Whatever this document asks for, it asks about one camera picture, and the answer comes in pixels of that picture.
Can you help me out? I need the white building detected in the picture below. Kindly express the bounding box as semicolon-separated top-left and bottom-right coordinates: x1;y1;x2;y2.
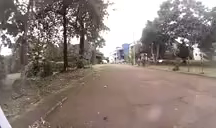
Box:
192;44;216;62

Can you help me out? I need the row of trees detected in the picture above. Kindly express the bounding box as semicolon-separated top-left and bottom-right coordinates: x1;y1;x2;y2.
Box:
0;0;112;80

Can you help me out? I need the thin pole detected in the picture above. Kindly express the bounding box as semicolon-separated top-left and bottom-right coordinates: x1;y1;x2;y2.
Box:
199;53;205;75
186;54;191;73

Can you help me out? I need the reddish-brown paved road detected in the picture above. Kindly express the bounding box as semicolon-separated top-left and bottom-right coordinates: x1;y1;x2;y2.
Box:
9;63;216;128

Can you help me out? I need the dirt verge with leaves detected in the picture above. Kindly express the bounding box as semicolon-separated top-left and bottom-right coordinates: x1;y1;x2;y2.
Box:
0;66;97;128

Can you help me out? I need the group of trees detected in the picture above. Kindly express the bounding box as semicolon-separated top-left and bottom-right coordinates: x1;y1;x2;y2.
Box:
138;0;216;66

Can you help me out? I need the blue building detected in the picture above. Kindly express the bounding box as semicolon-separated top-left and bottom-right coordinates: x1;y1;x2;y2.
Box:
114;43;132;64

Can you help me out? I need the grass verge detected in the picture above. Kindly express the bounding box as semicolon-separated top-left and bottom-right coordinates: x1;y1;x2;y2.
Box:
142;62;216;80

